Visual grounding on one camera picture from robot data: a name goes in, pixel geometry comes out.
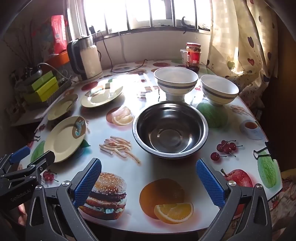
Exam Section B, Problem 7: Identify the heart print curtain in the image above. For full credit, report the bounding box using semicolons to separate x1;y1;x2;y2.
206;0;280;98

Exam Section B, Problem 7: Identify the window grille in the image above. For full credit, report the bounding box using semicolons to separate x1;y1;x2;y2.
67;0;212;39

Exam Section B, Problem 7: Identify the floral blanket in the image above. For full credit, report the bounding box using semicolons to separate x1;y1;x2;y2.
266;169;296;234

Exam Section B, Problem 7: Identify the large white blue-striped bowl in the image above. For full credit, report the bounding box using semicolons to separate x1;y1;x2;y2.
154;67;199;101

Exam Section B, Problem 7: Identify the white cable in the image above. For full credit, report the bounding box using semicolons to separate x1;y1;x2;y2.
117;32;127;63

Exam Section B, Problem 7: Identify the red-labelled sauce jar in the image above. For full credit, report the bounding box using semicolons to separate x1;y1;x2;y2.
186;42;201;72

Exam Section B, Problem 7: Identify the stainless steel bowl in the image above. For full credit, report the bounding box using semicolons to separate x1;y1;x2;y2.
132;101;208;159

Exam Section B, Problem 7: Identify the person's left hand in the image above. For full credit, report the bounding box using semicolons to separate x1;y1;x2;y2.
18;204;27;226

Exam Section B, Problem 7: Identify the fruit print tablecloth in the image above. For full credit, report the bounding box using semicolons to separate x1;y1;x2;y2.
30;59;284;234

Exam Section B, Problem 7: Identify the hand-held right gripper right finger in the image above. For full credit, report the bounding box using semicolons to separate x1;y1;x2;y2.
195;158;273;241

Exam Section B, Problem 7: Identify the striped grey basket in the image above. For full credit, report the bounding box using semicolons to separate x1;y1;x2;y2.
46;79;71;106

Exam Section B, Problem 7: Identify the cream plate with fish print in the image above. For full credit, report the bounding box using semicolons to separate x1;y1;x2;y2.
43;116;88;163
47;94;79;121
81;85;124;108

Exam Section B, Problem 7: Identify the orange tray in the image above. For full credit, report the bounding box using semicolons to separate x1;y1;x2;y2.
50;51;70;67

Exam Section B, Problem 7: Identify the black binder clip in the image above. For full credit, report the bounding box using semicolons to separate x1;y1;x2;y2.
253;141;273;160

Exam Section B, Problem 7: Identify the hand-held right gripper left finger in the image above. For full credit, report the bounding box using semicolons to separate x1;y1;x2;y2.
24;158;102;241

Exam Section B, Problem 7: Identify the black power cable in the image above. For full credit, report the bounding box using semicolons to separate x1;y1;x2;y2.
99;30;148;73

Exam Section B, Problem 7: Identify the red packet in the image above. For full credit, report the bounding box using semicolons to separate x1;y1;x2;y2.
51;15;68;54

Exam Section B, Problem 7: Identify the white electric kettle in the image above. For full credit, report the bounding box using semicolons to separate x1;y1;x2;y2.
67;35;103;81

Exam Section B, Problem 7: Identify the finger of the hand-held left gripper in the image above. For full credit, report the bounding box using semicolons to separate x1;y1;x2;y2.
0;151;56;183
0;146;31;173

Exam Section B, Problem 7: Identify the lime green box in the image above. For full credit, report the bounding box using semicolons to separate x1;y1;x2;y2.
28;71;57;92
23;81;59;102

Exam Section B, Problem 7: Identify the small white blue-striped bowl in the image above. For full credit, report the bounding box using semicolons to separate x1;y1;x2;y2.
200;75;239;106

